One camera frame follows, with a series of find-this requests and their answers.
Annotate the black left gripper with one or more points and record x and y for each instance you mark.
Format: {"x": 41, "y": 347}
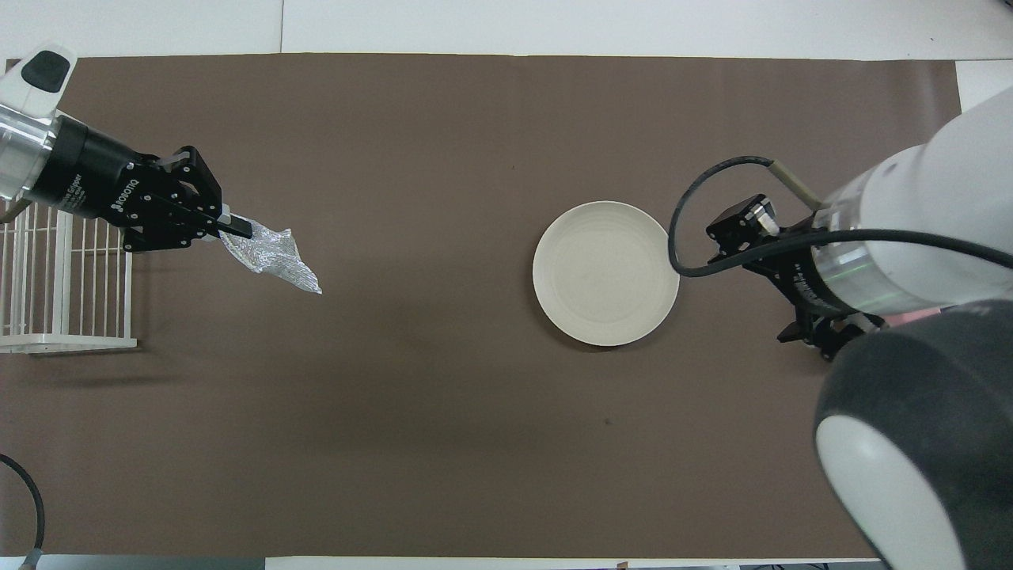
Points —
{"x": 87, "y": 174}

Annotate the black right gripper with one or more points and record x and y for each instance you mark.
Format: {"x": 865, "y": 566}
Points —
{"x": 803, "y": 281}

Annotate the silver mesh sponge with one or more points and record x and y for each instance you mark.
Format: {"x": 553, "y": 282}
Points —
{"x": 273, "y": 257}

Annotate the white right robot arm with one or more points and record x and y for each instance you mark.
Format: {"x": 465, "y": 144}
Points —
{"x": 934, "y": 198}

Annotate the cream round plate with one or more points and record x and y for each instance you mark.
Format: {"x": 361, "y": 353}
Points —
{"x": 605, "y": 273}

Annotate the brown table mat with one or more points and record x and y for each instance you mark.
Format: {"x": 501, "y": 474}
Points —
{"x": 475, "y": 396}

